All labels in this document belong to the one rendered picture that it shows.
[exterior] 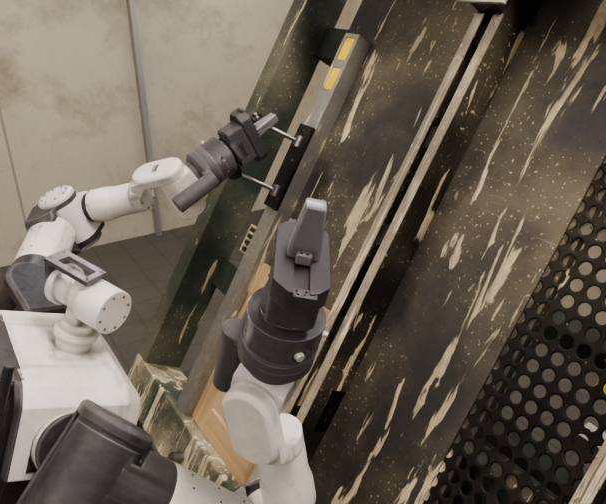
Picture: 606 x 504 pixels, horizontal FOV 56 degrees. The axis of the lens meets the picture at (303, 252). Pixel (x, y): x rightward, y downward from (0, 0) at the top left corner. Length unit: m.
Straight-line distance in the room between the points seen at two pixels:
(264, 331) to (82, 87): 3.74
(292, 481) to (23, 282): 0.57
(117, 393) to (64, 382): 0.07
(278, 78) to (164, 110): 2.97
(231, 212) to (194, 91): 3.02
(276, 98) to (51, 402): 0.96
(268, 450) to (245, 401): 0.07
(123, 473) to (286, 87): 1.06
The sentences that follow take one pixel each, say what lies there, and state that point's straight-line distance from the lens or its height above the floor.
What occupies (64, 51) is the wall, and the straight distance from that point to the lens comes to 4.21.
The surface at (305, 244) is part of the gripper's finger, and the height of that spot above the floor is 1.60.
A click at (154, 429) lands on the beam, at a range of 1.52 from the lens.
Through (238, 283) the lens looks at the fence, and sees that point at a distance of 1.34.
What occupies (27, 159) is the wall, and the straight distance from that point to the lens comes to 4.29.
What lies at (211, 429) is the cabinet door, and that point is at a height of 0.91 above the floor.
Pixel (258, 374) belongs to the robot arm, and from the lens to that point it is 0.64.
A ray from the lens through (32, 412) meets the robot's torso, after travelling 0.81.
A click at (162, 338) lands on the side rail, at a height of 0.96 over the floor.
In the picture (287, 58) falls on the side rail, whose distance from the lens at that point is 1.51.
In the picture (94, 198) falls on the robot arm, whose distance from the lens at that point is 1.28.
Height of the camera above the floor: 1.84
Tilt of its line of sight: 26 degrees down
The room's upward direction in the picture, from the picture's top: straight up
